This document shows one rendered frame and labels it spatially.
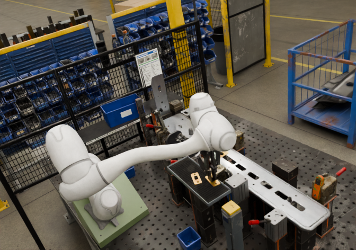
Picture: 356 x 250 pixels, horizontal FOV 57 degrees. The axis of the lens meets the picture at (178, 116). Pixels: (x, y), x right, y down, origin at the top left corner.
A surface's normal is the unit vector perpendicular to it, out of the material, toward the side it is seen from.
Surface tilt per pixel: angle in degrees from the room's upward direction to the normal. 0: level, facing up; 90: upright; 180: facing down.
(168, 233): 0
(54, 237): 0
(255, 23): 91
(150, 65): 90
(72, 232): 0
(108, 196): 49
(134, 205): 42
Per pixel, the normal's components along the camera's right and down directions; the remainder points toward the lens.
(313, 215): -0.16, -0.85
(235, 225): 0.54, 0.34
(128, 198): 0.30, -0.44
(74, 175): -0.02, -0.08
